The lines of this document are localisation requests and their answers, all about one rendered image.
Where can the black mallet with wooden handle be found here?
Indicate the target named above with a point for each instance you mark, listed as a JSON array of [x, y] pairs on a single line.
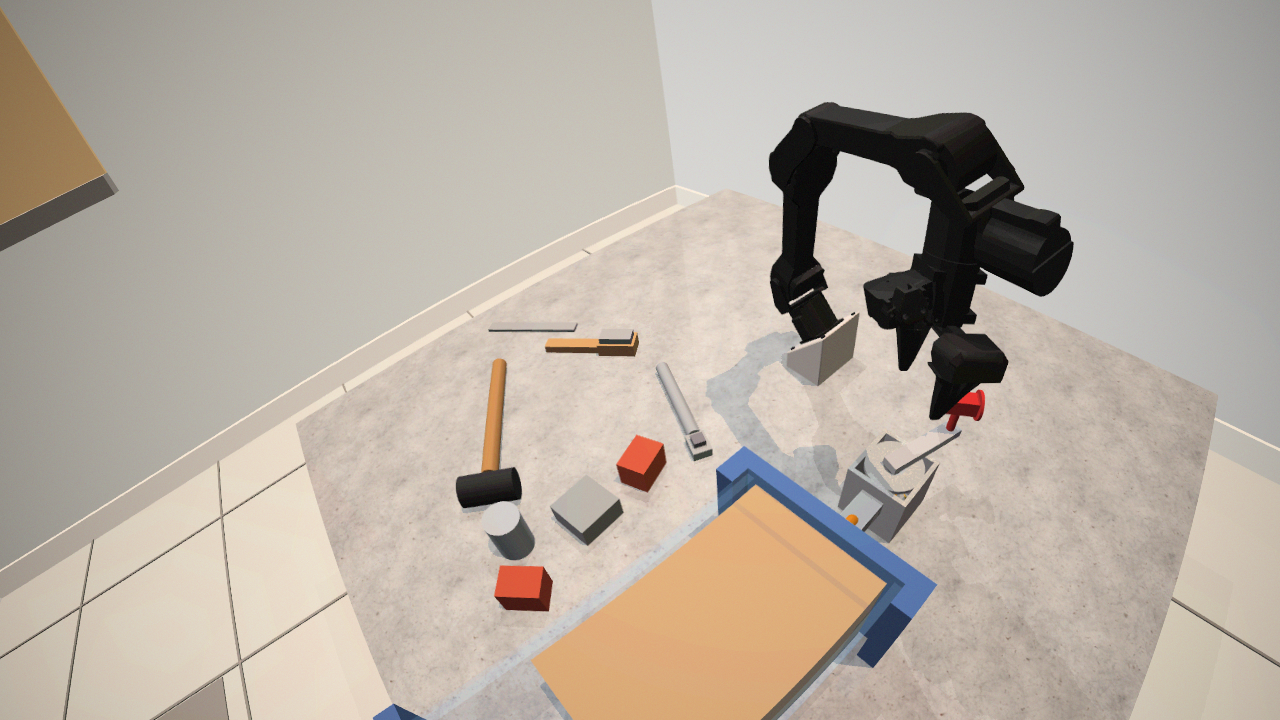
[[492, 485]]

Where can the grey cylinder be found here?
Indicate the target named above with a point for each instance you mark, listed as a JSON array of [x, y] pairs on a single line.
[[508, 530]]

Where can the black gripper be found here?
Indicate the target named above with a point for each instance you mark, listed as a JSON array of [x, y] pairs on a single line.
[[960, 361]]

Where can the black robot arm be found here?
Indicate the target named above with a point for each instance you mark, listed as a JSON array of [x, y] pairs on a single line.
[[939, 155]]

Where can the blue u-shaped frame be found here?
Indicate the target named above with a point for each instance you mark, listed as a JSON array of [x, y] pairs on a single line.
[[856, 537]]

